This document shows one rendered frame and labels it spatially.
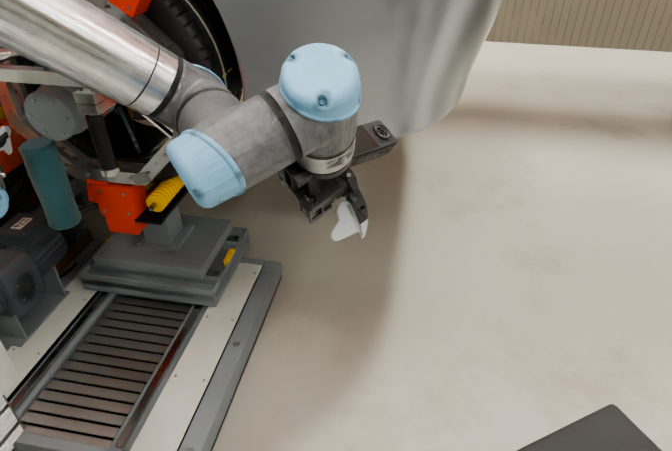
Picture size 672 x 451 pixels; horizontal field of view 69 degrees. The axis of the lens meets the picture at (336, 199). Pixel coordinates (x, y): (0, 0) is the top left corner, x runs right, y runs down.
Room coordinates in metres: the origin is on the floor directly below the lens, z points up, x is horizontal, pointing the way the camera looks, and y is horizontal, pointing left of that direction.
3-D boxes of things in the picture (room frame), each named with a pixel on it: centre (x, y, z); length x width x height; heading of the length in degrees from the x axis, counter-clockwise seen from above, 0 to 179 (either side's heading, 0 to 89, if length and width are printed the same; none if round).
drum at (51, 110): (1.19, 0.67, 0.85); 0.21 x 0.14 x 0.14; 170
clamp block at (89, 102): (1.03, 0.53, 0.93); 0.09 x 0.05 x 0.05; 170
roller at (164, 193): (1.34, 0.52, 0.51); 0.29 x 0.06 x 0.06; 170
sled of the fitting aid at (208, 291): (1.43, 0.63, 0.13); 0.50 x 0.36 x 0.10; 80
